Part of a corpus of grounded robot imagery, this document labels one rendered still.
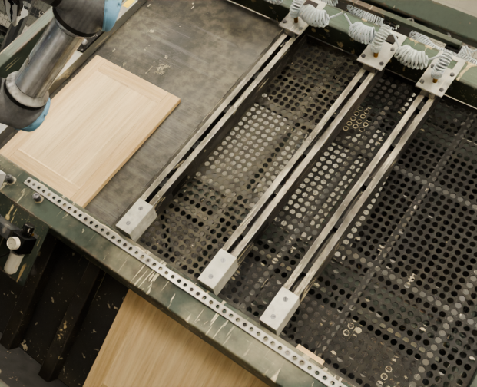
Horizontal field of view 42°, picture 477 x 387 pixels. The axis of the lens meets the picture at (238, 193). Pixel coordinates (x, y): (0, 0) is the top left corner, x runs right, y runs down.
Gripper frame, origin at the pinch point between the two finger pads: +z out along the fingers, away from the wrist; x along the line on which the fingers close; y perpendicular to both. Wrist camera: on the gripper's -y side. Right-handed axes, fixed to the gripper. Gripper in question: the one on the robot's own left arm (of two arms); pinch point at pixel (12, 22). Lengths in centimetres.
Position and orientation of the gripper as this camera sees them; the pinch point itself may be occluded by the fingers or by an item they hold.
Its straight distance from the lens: 244.5
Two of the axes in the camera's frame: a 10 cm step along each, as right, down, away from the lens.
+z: -2.0, 8.0, 5.7
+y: 5.6, -3.8, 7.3
